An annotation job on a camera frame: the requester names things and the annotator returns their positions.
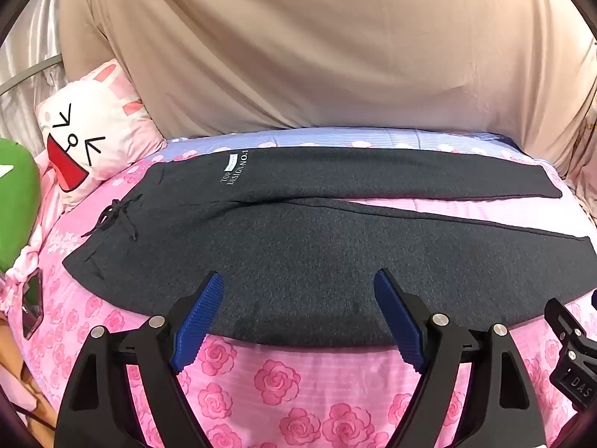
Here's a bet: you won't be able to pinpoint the green plush cushion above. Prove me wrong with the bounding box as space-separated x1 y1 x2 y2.
0 139 42 274

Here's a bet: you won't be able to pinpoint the white rabbit face pillow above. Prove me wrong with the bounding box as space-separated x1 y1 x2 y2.
35 58 165 210

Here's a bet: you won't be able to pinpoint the black cable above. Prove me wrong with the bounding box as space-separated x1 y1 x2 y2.
12 401 57 431

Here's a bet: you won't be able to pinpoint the white satin curtain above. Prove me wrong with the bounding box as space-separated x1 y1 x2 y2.
0 0 71 143

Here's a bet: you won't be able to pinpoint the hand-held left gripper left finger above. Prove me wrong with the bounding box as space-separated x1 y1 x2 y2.
55 271 225 448

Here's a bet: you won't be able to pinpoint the dark grey pants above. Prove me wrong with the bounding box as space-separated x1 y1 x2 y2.
63 146 597 348

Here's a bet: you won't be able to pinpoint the black smartphone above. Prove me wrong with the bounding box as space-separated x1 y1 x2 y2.
21 269 45 341

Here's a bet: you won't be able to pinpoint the pink rose bed sheet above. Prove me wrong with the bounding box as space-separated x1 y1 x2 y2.
8 128 597 448

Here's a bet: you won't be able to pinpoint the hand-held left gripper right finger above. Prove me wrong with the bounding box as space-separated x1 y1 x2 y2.
373 268 547 448

